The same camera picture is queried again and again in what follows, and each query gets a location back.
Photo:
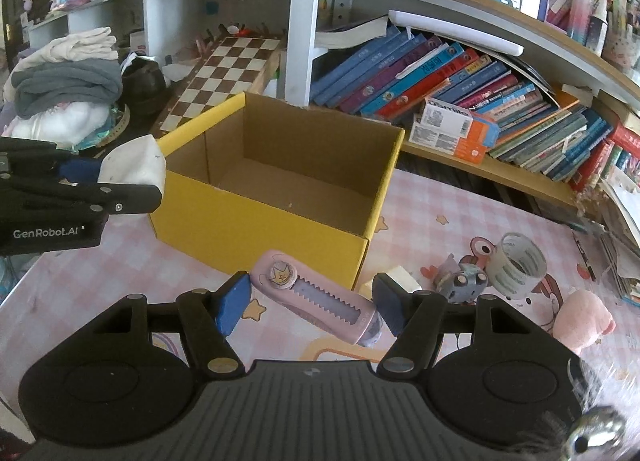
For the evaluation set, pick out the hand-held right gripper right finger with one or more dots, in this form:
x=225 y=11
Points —
x=387 y=305

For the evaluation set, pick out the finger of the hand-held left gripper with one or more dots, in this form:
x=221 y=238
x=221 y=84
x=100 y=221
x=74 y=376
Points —
x=130 y=198
x=82 y=170

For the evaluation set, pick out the white eraser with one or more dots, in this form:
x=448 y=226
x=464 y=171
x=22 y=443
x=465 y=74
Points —
x=403 y=278

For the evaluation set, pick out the thick open paperback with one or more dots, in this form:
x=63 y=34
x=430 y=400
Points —
x=352 y=33

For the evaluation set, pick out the pink utility knife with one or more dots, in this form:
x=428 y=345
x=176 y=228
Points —
x=300 y=286

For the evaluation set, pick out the black pen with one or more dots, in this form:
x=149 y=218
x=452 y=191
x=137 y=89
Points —
x=584 y=257

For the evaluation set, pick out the grey folded towel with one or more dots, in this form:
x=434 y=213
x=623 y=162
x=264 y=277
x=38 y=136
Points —
x=65 y=86

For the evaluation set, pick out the stack of loose papers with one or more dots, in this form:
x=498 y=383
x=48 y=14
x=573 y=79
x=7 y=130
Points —
x=622 y=236

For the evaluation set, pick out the grey plush toy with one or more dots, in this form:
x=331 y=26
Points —
x=465 y=283

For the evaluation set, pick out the orange white carton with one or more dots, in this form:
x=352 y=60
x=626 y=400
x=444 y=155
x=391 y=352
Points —
x=450 y=128

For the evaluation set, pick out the silver bell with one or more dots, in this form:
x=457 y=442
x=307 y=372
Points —
x=595 y=433

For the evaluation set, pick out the pink checked table mat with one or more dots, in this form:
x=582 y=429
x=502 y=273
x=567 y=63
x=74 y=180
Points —
x=450 y=203

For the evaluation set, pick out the dark round pot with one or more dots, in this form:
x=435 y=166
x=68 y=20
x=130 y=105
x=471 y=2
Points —
x=144 y=88

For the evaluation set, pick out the pink plush toy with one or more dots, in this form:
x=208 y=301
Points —
x=582 y=321

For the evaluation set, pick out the clear tape roll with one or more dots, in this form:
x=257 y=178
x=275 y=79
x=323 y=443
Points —
x=501 y=277

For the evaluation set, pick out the white folded cloth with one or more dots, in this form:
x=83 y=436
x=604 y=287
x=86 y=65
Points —
x=75 y=46

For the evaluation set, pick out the pink white gradient bottle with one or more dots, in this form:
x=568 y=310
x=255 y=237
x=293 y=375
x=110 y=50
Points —
x=581 y=6

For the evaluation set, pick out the white bookshelf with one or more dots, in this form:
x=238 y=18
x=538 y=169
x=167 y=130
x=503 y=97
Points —
x=300 y=16

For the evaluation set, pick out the white flat board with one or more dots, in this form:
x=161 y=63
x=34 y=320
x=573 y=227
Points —
x=450 y=31

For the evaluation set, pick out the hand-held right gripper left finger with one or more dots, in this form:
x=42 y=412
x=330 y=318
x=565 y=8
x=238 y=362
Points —
x=233 y=305

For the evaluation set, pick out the yellow cardboard box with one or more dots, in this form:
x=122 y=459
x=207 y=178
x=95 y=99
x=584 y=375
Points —
x=260 y=226

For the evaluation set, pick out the white pink bundled cloth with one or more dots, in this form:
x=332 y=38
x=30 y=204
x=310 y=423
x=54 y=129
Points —
x=55 y=123

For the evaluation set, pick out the brown white chessboard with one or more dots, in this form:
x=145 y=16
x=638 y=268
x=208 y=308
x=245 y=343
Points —
x=220 y=72

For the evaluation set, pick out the white foam block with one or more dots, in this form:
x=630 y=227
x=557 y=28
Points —
x=135 y=161

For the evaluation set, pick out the row of leaning books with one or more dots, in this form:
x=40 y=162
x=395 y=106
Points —
x=440 y=76

